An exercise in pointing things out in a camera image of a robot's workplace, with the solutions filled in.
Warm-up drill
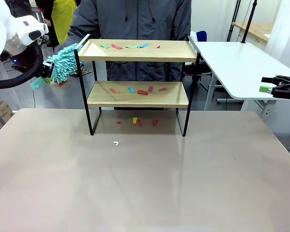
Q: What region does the person in yellow apron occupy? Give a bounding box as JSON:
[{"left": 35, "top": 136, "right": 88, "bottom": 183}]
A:
[{"left": 50, "top": 0, "right": 83, "bottom": 45}]

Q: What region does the person in grey top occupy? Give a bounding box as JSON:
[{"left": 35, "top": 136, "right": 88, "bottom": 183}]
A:
[{"left": 4, "top": 0, "right": 37, "bottom": 18}]

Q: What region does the blue office chair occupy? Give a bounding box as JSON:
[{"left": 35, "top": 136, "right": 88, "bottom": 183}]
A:
[{"left": 190, "top": 30, "right": 208, "bottom": 43}]

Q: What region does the wooden background desk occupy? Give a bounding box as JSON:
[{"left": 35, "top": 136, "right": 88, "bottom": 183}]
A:
[{"left": 231, "top": 21, "right": 274, "bottom": 43}]

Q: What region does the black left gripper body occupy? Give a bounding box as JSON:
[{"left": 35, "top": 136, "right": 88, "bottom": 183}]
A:
[{"left": 38, "top": 60, "right": 55, "bottom": 79}]

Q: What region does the person in grey jacket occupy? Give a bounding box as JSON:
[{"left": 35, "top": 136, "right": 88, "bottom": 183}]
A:
[{"left": 70, "top": 0, "right": 192, "bottom": 82}]

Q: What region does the person's right forearm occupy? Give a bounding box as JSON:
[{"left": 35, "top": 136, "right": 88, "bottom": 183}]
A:
[{"left": 53, "top": 24, "right": 102, "bottom": 57}]

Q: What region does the teal microfiber duster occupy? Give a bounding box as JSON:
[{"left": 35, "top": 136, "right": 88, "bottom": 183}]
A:
[{"left": 29, "top": 43, "right": 85, "bottom": 92}]

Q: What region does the black tripod stand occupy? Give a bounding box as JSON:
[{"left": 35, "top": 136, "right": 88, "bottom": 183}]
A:
[{"left": 226, "top": 0, "right": 258, "bottom": 44}]

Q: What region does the two-tier wooden shelf black frame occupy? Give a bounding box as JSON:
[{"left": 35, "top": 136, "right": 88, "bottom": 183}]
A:
[{"left": 74, "top": 33, "right": 201, "bottom": 137}]

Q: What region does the white side table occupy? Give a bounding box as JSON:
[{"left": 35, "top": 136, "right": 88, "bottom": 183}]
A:
[{"left": 192, "top": 41, "right": 290, "bottom": 119}]

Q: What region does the person's right hand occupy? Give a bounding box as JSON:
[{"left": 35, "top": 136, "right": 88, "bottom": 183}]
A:
[{"left": 51, "top": 80, "right": 73, "bottom": 89}]

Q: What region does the person in black clothes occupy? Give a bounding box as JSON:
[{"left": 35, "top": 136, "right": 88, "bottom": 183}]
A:
[{"left": 35, "top": 0, "right": 61, "bottom": 48}]

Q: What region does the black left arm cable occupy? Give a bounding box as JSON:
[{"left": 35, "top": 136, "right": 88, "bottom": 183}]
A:
[{"left": 0, "top": 44, "right": 48, "bottom": 89}]

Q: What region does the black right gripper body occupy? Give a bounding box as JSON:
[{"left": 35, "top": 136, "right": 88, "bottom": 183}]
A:
[{"left": 272, "top": 79, "right": 290, "bottom": 100}]

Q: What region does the cardboard box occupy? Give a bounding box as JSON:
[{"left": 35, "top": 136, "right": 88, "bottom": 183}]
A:
[{"left": 0, "top": 100, "right": 15, "bottom": 123}]

